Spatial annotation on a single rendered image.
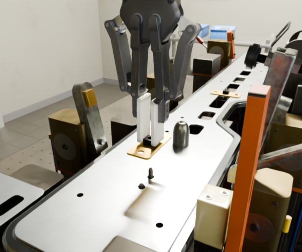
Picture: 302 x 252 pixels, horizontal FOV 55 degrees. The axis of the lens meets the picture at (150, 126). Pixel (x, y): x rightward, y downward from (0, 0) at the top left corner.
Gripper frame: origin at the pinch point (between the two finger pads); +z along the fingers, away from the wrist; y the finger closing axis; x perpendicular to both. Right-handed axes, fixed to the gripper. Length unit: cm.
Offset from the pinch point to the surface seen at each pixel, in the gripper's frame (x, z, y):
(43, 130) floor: -146, 110, 199
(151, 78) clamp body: -37.6, 5.7, 19.7
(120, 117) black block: -20.0, 11.1, 19.0
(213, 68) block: -77, 11, 13
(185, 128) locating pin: -11.8, 6.1, -1.1
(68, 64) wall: -245, 69, 249
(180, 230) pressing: 8.6, 10.0, -8.8
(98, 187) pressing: 6.3, 10.1, 5.6
